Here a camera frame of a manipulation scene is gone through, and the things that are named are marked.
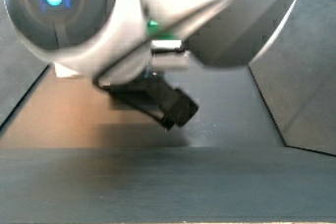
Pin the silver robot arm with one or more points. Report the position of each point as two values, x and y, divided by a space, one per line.
102 38

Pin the green foam shape-sorter block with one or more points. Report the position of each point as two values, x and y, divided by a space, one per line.
155 31

